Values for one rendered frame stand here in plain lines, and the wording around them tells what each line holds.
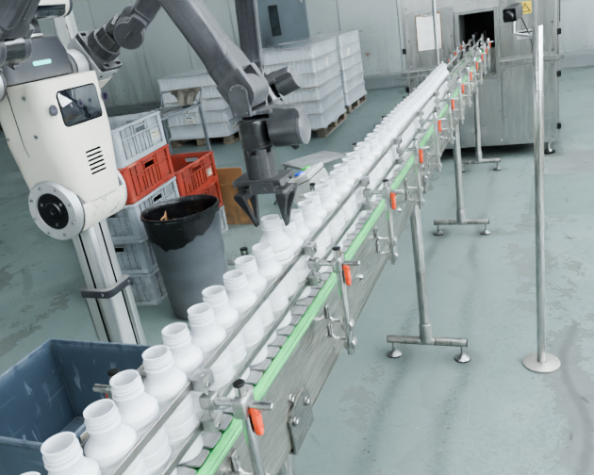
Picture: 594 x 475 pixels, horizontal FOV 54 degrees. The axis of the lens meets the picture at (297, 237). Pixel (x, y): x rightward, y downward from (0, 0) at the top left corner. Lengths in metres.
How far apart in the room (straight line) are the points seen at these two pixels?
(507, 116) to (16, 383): 5.05
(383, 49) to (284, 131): 10.54
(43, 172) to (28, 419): 0.58
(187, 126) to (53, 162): 7.27
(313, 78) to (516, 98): 2.90
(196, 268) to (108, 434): 2.63
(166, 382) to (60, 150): 0.84
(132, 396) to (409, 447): 1.69
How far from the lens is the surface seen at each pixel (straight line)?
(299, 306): 1.20
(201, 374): 0.83
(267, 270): 1.07
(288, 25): 11.99
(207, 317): 0.89
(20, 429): 1.46
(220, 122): 8.46
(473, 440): 2.38
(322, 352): 1.25
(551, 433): 2.43
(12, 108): 1.56
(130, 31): 1.68
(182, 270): 3.33
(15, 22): 1.31
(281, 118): 1.04
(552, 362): 2.78
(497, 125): 5.85
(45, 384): 1.48
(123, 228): 3.68
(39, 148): 1.54
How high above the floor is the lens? 1.55
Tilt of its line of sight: 21 degrees down
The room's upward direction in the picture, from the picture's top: 10 degrees counter-clockwise
